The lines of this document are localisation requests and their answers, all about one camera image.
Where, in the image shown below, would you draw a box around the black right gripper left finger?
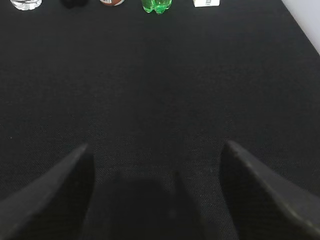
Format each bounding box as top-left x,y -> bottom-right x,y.
0,144 -> 95,240

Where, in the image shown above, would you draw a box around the clear water bottle green label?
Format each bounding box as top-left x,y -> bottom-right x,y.
10,0 -> 43,11

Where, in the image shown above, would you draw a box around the brown milk tea bottle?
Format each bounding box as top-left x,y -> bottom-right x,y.
100,0 -> 125,7

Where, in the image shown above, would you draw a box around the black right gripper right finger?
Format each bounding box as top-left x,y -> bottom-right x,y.
219,141 -> 320,240

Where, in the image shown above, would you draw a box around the green soda bottle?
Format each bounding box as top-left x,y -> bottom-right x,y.
141,0 -> 172,15

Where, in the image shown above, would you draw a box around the white carton box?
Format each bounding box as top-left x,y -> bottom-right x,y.
193,0 -> 220,8

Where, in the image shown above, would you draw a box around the dark cola bottle red label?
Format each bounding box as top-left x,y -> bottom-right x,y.
60,0 -> 89,9

